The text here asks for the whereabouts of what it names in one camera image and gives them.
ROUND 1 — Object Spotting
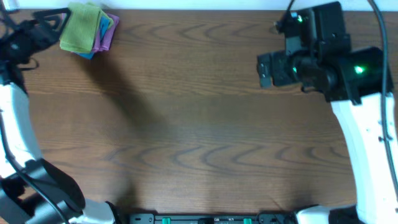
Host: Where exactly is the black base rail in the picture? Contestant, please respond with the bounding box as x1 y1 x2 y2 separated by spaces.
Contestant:
127 212 298 224

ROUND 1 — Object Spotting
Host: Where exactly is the folded yellow-green cloth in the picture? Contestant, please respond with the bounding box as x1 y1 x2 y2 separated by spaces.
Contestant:
87 2 114 29

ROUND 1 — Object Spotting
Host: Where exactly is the folded purple cloth underneath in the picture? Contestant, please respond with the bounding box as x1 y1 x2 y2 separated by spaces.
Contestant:
99 13 119 52

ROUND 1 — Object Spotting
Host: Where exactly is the green microfiber cloth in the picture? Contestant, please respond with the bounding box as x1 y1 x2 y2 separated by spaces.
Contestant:
60 2 101 54

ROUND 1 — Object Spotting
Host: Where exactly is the folded blue cloth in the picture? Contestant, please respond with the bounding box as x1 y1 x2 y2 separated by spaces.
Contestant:
78 18 109 60

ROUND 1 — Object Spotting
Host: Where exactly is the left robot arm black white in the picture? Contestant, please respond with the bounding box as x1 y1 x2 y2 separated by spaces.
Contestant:
1 7 121 223

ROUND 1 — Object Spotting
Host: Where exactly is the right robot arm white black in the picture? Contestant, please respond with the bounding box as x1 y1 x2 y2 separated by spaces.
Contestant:
257 47 397 223

